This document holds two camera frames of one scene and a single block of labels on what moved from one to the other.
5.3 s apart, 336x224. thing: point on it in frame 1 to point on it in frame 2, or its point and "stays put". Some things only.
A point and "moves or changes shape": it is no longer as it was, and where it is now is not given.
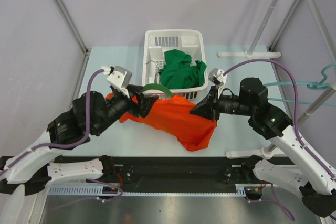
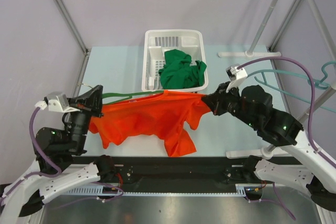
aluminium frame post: (68, 16) stays put
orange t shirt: (195, 131) moves or changes shape
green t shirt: (179, 72) stays put
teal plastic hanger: (318, 85) to (265, 82)
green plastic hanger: (156, 85) moves or changes shape
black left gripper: (144, 107) to (91, 99)
